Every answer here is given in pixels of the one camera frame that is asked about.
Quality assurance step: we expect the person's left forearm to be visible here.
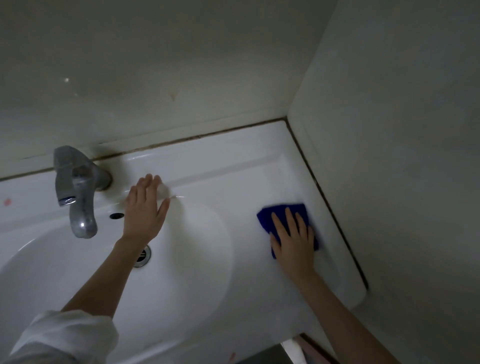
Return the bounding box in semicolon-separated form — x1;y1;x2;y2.
61;237;151;319

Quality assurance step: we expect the blue cleaning cloth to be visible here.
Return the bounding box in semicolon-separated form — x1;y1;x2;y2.
256;203;320;260

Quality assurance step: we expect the person's right forearm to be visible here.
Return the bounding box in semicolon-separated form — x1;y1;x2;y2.
295;271;401;364

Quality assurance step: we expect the person's right hand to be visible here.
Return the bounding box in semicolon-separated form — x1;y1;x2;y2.
269;207;318;279

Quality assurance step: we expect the metal sink drain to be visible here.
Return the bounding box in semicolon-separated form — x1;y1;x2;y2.
133;245;152;268

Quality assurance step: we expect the white ceramic washbasin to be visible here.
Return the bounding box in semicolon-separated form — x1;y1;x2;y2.
0;120;368;364

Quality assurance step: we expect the white shirt sleeve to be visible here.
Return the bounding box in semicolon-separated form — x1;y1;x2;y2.
0;309;120;364

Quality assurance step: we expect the chrome faucet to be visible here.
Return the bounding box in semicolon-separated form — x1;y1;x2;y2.
53;145;113;239

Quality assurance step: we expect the person's left hand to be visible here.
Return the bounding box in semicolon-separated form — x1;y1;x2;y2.
122;173;171;247

